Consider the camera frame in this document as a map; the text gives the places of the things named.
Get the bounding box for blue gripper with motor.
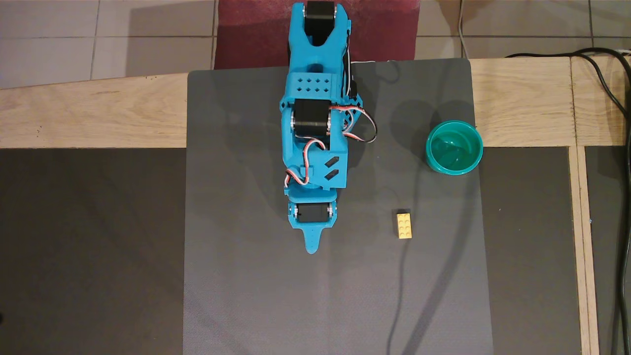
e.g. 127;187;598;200
287;197;341;255

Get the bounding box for cream lego brick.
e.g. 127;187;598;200
396;213;413;240

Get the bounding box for dark grey mat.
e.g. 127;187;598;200
183;58;494;355

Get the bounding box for green plastic cup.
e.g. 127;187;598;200
425;120;484;176

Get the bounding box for chair with red cover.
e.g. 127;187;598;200
214;0;421;70

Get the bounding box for red white black servo wire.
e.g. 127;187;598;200
284;139;327;189
329;104;378;144

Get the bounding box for white cable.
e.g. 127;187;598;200
458;0;469;59

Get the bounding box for black power cable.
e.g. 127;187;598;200
505;47;631;355

